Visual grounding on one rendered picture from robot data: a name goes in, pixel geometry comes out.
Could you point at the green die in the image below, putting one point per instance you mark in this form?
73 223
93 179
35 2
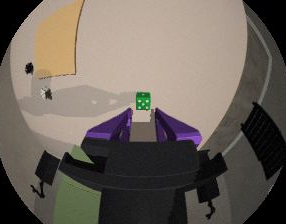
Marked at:
143 101

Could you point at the tan mat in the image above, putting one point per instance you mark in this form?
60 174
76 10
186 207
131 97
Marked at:
55 46

